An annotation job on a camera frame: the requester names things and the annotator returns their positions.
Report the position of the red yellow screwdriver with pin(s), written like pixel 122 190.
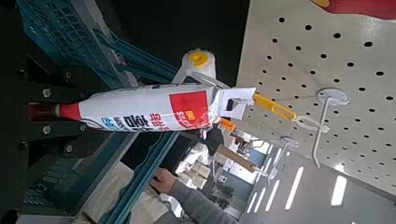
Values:
pixel 358 7

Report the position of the person's bare hand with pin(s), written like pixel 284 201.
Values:
pixel 163 180

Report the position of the beige pegboard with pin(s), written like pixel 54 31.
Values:
pixel 342 49

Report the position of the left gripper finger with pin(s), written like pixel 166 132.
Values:
pixel 46 137
pixel 46 87

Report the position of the white pegboard hook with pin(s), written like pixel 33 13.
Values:
pixel 289 142
pixel 331 93

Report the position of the blue grey plastic crate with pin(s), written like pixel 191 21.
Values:
pixel 62 31

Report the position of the orange plastic bin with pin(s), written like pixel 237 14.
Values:
pixel 227 125

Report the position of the yellow white paint roller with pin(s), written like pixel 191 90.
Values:
pixel 199 62

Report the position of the white foam block stack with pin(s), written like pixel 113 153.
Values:
pixel 194 168

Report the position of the white red glue tube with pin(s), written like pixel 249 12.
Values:
pixel 140 107

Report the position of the grey sleeved forearm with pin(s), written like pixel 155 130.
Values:
pixel 199 205

